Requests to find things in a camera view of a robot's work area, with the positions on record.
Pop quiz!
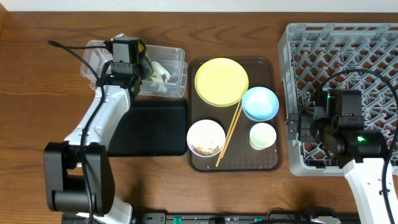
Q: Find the light blue plastic bowl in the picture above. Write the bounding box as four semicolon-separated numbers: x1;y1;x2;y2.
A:
242;86;279;122

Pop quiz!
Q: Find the wooden chopstick right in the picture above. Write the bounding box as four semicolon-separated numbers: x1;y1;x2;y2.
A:
216;105;243;167

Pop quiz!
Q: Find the yellow plastic plate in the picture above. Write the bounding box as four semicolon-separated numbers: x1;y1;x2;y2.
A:
194;58;249;107

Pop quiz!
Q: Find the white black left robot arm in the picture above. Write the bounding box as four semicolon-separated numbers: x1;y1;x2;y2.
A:
44;36;154;223

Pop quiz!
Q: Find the white napkin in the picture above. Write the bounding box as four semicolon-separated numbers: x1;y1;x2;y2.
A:
150;61;171;93

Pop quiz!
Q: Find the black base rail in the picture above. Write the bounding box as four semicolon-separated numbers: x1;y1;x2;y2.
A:
131;207;361;224

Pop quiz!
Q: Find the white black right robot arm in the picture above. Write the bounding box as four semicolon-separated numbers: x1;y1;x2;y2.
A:
287;90;397;223

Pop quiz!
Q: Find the green yellow snack wrapper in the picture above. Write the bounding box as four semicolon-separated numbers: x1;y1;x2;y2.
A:
138;40;157;79

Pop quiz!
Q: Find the wooden chopstick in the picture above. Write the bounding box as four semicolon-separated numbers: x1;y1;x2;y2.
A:
215;101;241;168
216;105;243;167

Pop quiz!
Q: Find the pale green plastic cup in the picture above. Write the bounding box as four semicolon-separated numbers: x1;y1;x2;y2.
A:
249;123;277;151

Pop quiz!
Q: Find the wooden chopstick left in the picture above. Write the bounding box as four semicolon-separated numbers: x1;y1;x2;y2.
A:
215;101;241;168

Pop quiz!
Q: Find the dark brown serving tray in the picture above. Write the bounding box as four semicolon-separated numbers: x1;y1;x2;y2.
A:
188;57;283;172

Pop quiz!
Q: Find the clear plastic waste bin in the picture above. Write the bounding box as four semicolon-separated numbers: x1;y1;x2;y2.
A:
83;40;188;98

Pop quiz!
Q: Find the grey dishwasher rack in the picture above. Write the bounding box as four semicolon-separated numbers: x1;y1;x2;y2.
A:
277;22;398;177

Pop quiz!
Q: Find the pink bowl with food scraps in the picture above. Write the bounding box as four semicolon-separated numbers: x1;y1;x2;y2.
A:
187;119;226;157

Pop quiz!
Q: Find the black food waste tray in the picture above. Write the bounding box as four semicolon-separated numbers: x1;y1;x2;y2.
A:
108;99;188;157

